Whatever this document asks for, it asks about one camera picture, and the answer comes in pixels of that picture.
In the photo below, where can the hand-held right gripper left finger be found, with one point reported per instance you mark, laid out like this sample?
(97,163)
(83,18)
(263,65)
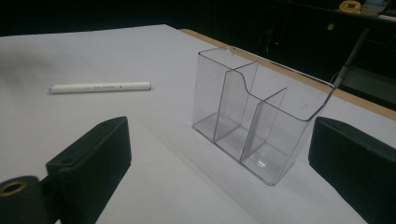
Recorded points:
(93,161)

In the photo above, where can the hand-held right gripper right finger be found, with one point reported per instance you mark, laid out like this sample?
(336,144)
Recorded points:
(355,161)

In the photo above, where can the white pen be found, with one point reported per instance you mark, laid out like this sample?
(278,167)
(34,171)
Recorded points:
(99,87)

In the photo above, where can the clear plastic pen holder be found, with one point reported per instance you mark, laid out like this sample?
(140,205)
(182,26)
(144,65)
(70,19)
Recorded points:
(249,124)

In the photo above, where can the grey metal stand pole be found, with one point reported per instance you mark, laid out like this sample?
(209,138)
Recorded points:
(351,59)

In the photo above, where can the dark shelf unit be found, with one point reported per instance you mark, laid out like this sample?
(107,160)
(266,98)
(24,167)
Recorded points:
(327,37)

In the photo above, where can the yellow tape roll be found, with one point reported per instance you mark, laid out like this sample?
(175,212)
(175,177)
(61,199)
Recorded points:
(350,5)

